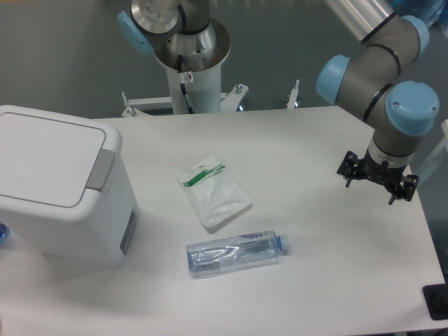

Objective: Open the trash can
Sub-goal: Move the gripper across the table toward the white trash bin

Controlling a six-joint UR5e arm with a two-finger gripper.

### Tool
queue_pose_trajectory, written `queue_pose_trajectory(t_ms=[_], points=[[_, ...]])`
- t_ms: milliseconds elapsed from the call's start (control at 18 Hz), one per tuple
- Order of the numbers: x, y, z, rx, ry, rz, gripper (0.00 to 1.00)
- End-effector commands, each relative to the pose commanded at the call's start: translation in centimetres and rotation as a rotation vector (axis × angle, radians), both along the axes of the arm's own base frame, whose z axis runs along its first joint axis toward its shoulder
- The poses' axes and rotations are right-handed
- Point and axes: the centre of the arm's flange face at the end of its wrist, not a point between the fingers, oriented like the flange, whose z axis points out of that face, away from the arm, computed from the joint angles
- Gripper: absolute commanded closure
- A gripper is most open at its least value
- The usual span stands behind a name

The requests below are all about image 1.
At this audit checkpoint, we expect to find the clear plastic water bottle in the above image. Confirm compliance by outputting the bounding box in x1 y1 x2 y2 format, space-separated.
186 230 289 278

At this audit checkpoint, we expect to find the white trash can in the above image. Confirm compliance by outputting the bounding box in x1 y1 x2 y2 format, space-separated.
1 105 139 266

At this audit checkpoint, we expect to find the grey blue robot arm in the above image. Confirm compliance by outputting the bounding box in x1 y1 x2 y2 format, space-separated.
316 1 440 204

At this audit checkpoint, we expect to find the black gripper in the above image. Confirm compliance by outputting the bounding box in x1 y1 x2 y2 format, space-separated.
337 151 419 205

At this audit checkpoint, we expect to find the black cable on pedestal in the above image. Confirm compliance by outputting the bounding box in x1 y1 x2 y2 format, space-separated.
176 55 195 115

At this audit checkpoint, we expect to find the grey trash can lid latch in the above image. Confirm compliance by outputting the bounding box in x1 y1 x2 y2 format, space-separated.
85 148 116 193

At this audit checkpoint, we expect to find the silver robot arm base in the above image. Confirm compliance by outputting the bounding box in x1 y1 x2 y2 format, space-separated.
117 1 230 72

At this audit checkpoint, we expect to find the white green plastic bag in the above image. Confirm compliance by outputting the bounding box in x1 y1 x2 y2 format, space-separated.
174 153 252 232

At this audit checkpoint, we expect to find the white mounting pedestal frame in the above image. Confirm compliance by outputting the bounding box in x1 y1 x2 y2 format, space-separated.
120 64 301 118

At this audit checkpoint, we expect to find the black device at table edge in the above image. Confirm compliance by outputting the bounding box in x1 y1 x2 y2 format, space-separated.
422 283 447 321

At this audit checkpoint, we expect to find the blue bottle cap left edge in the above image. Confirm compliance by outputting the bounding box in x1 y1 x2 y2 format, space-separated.
0 223 9 246

